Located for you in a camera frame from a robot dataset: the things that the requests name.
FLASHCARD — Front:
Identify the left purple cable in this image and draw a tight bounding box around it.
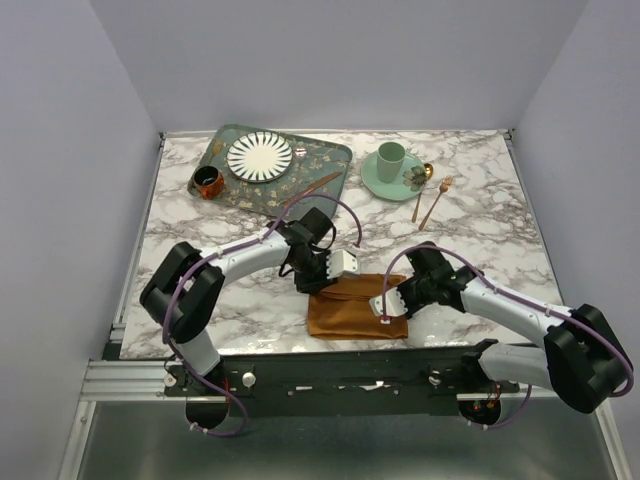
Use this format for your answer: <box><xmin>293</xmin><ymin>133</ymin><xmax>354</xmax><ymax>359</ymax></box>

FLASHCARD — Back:
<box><xmin>162</xmin><ymin>194</ymin><xmax>363</xmax><ymax>439</ymax></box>

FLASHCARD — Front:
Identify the mint green saucer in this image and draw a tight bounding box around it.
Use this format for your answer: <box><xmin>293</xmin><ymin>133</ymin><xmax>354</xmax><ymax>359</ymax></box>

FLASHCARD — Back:
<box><xmin>360</xmin><ymin>149</ymin><xmax>427</xmax><ymax>202</ymax></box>

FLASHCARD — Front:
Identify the white black striped plate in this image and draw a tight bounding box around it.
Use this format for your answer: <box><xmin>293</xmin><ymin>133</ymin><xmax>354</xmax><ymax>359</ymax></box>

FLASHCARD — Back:
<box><xmin>226</xmin><ymin>131</ymin><xmax>293</xmax><ymax>183</ymax></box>

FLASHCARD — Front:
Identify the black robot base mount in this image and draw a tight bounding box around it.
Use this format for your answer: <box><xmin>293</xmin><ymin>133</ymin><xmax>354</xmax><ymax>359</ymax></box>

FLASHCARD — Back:
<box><xmin>164</xmin><ymin>346</ymin><xmax>519</xmax><ymax>418</ymax></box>

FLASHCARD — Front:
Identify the copper fork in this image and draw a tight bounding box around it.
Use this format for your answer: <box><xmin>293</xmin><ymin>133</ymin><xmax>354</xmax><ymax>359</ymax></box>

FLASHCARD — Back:
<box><xmin>418</xmin><ymin>175</ymin><xmax>454</xmax><ymax>231</ymax></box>

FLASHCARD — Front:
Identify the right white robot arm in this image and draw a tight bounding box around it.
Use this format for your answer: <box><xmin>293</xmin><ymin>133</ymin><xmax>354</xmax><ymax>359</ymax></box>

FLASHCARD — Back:
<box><xmin>380</xmin><ymin>242</ymin><xmax>634</xmax><ymax>413</ymax></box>

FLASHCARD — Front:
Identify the gold spoon with flower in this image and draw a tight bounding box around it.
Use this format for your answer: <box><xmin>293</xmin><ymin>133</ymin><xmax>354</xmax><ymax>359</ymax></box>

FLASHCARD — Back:
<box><xmin>403</xmin><ymin>163</ymin><xmax>434</xmax><ymax>223</ymax></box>

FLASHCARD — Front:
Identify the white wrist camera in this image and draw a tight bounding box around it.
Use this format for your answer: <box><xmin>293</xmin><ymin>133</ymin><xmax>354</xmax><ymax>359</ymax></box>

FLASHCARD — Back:
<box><xmin>326</xmin><ymin>249</ymin><xmax>361</xmax><ymax>279</ymax></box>
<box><xmin>369</xmin><ymin>287</ymin><xmax>408</xmax><ymax>325</ymax></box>

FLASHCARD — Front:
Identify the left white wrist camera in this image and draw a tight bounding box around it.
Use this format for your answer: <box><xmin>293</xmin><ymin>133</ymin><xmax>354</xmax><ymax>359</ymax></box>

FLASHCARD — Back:
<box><xmin>326</xmin><ymin>249</ymin><xmax>361</xmax><ymax>279</ymax></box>

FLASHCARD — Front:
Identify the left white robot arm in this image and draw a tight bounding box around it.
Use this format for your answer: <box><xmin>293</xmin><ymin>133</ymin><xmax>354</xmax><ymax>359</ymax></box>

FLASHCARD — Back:
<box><xmin>139</xmin><ymin>208</ymin><xmax>337</xmax><ymax>395</ymax></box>

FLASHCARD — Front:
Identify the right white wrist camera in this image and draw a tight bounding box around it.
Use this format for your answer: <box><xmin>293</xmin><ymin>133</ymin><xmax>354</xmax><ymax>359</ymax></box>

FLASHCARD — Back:
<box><xmin>369</xmin><ymin>287</ymin><xmax>408</xmax><ymax>325</ymax></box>

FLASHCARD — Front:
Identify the orange-brown cloth napkin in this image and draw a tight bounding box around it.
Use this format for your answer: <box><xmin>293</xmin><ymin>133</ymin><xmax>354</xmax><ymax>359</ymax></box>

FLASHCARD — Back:
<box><xmin>307</xmin><ymin>274</ymin><xmax>408</xmax><ymax>340</ymax></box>

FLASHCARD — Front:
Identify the copper table knife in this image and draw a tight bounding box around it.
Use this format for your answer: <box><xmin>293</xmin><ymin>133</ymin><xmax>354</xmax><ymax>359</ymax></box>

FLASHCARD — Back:
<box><xmin>281</xmin><ymin>172</ymin><xmax>342</xmax><ymax>208</ymax></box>

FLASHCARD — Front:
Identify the copper black mug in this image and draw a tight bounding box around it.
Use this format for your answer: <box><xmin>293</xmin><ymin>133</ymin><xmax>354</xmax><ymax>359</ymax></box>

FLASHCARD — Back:
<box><xmin>188</xmin><ymin>165</ymin><xmax>225</xmax><ymax>200</ymax></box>

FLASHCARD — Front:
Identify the mint green cup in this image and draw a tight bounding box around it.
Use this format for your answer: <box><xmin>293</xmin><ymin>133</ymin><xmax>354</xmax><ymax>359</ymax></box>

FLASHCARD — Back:
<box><xmin>376</xmin><ymin>141</ymin><xmax>406</xmax><ymax>183</ymax></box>

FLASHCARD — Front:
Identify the aluminium frame rail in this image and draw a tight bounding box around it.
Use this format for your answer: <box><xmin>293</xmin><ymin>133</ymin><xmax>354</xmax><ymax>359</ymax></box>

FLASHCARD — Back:
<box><xmin>79</xmin><ymin>355</ymin><xmax>612</xmax><ymax>401</ymax></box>

